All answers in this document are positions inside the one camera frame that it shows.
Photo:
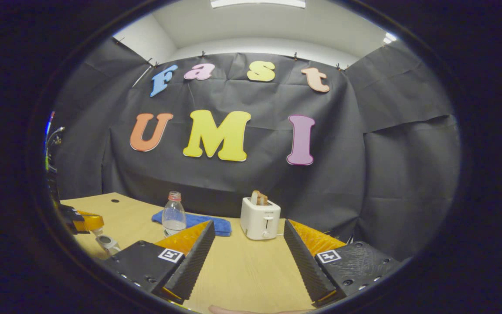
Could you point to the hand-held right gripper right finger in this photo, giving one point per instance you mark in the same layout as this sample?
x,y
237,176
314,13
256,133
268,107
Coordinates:
x,y
307,264

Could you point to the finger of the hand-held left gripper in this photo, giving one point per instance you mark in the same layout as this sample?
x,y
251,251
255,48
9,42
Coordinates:
x,y
87,221

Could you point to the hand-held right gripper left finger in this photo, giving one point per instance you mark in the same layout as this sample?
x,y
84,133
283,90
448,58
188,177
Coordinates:
x,y
194,264

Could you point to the white teacup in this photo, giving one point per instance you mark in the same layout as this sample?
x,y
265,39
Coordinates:
x,y
112,249

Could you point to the clear water bottle red label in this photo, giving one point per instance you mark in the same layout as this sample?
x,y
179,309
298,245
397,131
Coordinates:
x,y
174,218

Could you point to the blue towel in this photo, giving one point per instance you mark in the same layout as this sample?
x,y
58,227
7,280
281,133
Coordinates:
x,y
217,225

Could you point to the white toaster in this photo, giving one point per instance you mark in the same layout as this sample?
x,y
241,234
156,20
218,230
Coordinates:
x,y
257,218

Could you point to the toast slice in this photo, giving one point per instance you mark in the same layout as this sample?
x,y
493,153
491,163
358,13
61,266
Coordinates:
x,y
263,200
255,197

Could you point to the black backdrop cloth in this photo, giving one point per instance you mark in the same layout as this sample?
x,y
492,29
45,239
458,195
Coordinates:
x,y
277,187

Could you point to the small ceiling light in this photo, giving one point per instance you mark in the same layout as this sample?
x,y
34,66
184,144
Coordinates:
x,y
389,37

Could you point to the ceiling light panel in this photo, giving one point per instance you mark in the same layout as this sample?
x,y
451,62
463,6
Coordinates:
x,y
257,3

